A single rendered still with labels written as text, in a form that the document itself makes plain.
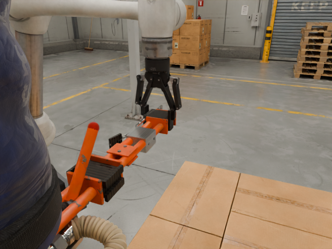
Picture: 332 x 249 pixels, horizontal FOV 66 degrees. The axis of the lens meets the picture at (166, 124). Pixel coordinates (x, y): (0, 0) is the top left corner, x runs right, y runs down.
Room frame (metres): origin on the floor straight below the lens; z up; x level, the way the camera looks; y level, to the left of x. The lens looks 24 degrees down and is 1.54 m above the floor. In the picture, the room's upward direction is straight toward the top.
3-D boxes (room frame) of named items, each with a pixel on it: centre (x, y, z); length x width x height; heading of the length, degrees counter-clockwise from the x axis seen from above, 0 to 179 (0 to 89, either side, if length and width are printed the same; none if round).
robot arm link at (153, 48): (0.78, 0.03, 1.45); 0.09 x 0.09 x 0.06
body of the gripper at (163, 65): (0.78, 0.03, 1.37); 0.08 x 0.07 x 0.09; 67
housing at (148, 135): (0.66, 0.07, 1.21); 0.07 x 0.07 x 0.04; 68
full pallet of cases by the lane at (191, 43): (8.29, -0.73, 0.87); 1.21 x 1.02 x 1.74; 156
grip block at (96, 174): (0.46, 0.15, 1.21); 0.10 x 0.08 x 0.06; 68
